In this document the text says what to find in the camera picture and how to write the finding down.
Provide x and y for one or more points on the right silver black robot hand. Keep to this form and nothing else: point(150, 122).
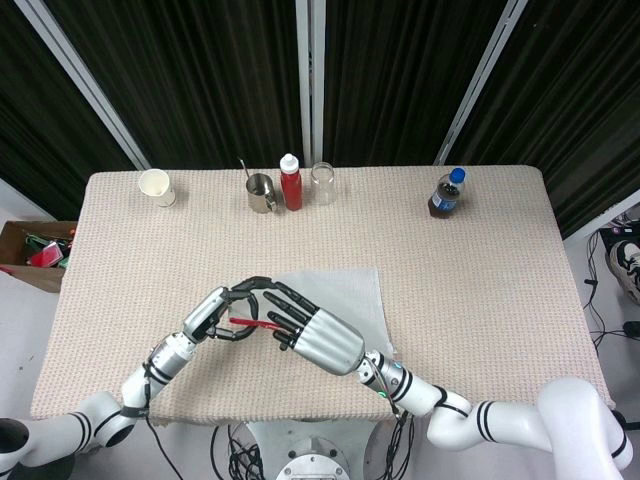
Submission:
point(327, 342)

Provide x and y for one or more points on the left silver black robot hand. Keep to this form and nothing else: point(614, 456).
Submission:
point(205, 315)

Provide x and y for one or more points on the clear zip pouch red edge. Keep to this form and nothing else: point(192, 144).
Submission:
point(350, 295)

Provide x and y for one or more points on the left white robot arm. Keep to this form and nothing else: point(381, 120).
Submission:
point(100, 420)

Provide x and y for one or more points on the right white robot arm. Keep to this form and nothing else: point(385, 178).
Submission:
point(500, 415)

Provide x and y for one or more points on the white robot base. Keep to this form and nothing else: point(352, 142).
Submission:
point(312, 450)

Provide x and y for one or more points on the beige woven tablecloth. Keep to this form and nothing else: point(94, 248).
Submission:
point(150, 260)

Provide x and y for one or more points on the stainless steel mug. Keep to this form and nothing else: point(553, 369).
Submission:
point(260, 197)

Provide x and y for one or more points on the white paper cup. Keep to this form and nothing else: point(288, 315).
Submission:
point(156, 187)

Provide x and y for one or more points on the red white-capped sauce bottle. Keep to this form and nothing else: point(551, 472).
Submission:
point(291, 190)

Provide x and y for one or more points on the metal stirring spoon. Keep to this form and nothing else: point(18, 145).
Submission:
point(244, 167)

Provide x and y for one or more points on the clear glass jar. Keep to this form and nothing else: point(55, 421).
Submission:
point(323, 187)

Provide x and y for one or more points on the red packet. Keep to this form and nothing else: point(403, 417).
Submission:
point(46, 256)

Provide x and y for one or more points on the brown cardboard box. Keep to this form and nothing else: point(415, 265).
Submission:
point(30, 280)

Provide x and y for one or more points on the blue-capped cola bottle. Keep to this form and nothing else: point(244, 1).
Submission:
point(445, 202)

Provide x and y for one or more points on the black pleated curtain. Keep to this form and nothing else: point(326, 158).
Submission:
point(395, 85)
point(45, 125)
point(575, 100)
point(200, 85)

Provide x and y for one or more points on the black and white sneaker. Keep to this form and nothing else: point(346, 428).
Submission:
point(625, 265)

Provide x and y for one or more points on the aluminium frame post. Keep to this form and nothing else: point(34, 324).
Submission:
point(480, 85)
point(85, 85)
point(310, 85)

